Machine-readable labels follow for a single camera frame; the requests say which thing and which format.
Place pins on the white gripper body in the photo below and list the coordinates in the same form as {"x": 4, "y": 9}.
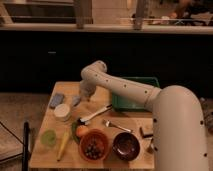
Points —
{"x": 86, "y": 90}

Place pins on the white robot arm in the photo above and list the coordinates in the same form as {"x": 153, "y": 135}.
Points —
{"x": 178, "y": 123}

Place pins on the green plastic cup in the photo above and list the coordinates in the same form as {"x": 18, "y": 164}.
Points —
{"x": 48, "y": 138}

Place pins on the green plastic tray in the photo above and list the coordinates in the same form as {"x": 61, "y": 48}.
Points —
{"x": 141, "y": 93}

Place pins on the silver metal fork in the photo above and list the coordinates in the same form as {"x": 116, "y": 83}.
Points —
{"x": 108, "y": 123}

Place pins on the green leaf plate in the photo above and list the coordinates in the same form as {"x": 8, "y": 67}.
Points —
{"x": 74, "y": 126}

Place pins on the orange fruit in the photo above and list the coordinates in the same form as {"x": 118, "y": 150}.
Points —
{"x": 81, "y": 130}

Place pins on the yellow banana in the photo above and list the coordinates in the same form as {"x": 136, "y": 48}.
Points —
{"x": 64, "y": 141}

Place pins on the orange bowl with grapes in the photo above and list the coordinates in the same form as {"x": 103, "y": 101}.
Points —
{"x": 94, "y": 146}

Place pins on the dark brown bowl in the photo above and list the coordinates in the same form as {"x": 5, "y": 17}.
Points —
{"x": 126, "y": 146}

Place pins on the small dark block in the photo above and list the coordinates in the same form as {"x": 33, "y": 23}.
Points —
{"x": 145, "y": 134}

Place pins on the black pole stand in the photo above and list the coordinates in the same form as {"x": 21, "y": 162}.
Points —
{"x": 25, "y": 147}

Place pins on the white handled spoon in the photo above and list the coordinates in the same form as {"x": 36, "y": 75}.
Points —
{"x": 85, "y": 119}

